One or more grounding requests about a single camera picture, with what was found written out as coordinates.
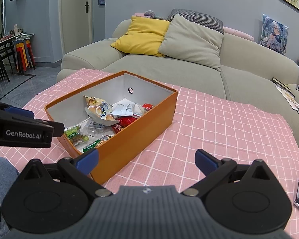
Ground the yellow pillow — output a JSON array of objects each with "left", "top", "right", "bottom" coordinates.
[{"left": 110, "top": 15, "right": 170, "bottom": 57}]

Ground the stack of coloured stools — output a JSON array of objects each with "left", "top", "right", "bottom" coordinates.
[{"left": 14, "top": 40, "right": 36, "bottom": 71}]

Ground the red snack packet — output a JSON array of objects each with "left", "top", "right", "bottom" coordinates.
[{"left": 112, "top": 116, "right": 138, "bottom": 133}]

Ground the white snack packet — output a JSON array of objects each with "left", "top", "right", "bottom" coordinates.
[{"left": 111, "top": 99, "right": 145, "bottom": 117}]

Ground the bag of small breads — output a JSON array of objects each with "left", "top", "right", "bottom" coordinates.
[{"left": 83, "top": 95, "right": 120, "bottom": 127}]

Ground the pink cushion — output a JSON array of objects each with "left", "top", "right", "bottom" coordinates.
[{"left": 223, "top": 26, "right": 255, "bottom": 42}]

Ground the pink checked tablecloth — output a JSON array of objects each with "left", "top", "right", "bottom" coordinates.
[{"left": 0, "top": 68, "right": 299, "bottom": 239}]

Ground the white magazine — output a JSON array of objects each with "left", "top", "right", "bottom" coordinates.
[{"left": 275, "top": 86, "right": 299, "bottom": 121}]

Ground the green raisin packet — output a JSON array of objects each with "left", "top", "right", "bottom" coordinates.
[{"left": 64, "top": 126, "right": 90, "bottom": 147}]

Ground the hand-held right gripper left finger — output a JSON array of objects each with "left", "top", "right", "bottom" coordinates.
[{"left": 18, "top": 148, "right": 112, "bottom": 197}]

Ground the houndstooth cushion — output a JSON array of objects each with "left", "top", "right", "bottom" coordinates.
[{"left": 166, "top": 8, "right": 224, "bottom": 34}]

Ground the dining table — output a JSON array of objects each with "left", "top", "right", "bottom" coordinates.
[{"left": 0, "top": 32, "right": 35, "bottom": 46}]

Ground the grey plush toy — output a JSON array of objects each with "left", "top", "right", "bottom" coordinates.
[{"left": 145, "top": 10, "right": 166, "bottom": 20}]

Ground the beige sofa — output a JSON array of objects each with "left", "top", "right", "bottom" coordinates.
[{"left": 56, "top": 17, "right": 299, "bottom": 135}]

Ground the clear packet of white balls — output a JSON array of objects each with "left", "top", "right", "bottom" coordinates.
[{"left": 80, "top": 119, "right": 110, "bottom": 140}]

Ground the green sausage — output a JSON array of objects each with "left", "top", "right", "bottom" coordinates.
[{"left": 82, "top": 139, "right": 107, "bottom": 153}]

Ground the beige pillow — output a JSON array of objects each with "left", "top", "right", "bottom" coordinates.
[{"left": 158, "top": 13, "right": 225, "bottom": 72}]

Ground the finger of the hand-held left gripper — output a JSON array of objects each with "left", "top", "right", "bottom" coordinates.
[
  {"left": 0, "top": 98, "right": 35, "bottom": 119},
  {"left": 43, "top": 121, "right": 65, "bottom": 138}
]

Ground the white door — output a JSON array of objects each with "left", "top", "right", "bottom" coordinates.
[{"left": 60, "top": 0, "right": 95, "bottom": 55}]

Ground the orange cardboard box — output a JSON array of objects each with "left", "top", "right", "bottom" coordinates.
[{"left": 44, "top": 70, "right": 178, "bottom": 185}]

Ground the anime print pillow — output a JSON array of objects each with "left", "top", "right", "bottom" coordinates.
[{"left": 260, "top": 13, "right": 289, "bottom": 56}]

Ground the person's leg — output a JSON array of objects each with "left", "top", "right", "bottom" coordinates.
[{"left": 0, "top": 156, "right": 19, "bottom": 239}]

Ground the black book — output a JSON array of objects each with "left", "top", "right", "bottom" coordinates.
[{"left": 272, "top": 77, "right": 296, "bottom": 98}]

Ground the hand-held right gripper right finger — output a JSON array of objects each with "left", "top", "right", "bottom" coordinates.
[{"left": 181, "top": 149, "right": 278, "bottom": 197}]

